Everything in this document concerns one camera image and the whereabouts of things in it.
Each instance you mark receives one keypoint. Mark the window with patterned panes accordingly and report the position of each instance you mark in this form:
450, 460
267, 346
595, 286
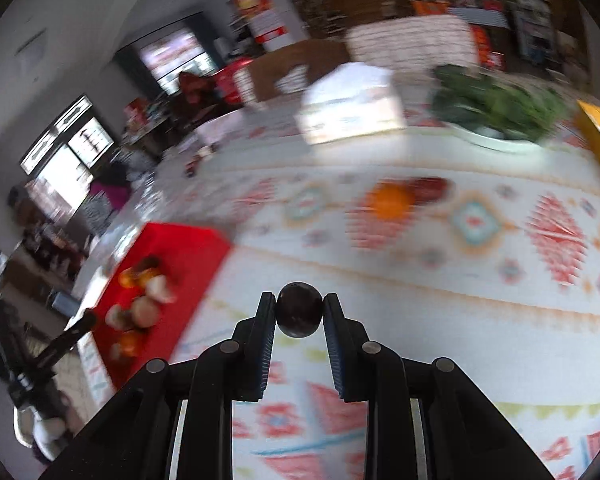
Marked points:
67, 145

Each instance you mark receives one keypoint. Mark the white tissue box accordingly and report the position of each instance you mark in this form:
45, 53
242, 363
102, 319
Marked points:
352, 105

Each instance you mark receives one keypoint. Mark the red carton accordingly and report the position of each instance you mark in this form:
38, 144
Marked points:
230, 80

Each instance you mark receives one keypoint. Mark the magenta cloth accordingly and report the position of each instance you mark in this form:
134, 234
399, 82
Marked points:
110, 187

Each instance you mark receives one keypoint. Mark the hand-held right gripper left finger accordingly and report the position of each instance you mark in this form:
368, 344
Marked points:
266, 345

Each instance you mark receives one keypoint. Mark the white bowl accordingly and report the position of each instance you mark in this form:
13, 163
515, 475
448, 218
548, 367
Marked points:
500, 142

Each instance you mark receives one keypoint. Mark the brown cardboard box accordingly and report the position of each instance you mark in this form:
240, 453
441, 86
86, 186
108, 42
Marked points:
290, 67

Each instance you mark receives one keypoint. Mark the white patterned chair cushion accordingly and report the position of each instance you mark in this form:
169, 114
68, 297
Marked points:
410, 40

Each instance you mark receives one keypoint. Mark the patterned tablecloth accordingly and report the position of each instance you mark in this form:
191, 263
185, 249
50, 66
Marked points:
430, 270

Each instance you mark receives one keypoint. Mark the plaid cloth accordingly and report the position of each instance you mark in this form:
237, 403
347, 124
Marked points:
97, 212

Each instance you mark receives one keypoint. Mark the dark red fruit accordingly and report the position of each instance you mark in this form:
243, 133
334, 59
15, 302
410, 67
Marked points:
430, 190

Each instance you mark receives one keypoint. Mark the red box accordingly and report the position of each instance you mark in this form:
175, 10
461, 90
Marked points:
190, 260

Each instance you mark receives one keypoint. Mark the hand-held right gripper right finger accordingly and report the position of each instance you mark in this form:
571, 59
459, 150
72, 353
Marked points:
332, 345

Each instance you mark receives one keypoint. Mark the green leafy vegetables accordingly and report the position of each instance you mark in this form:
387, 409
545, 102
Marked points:
495, 100

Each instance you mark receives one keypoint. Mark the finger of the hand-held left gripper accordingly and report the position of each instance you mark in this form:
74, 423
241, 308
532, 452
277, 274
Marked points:
75, 332

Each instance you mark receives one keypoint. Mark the small red object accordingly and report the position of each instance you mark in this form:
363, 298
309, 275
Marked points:
192, 164

